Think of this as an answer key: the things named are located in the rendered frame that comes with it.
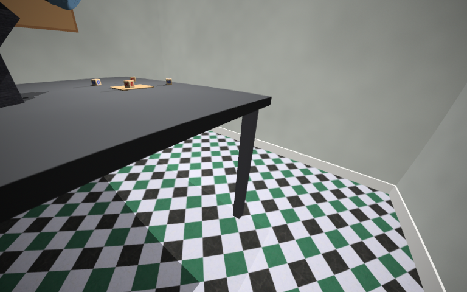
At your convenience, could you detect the tan flat mat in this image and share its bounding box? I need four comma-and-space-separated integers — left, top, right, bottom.
110, 85, 154, 91

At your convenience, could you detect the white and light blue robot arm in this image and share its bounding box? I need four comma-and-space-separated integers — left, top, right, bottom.
45, 0, 81, 10

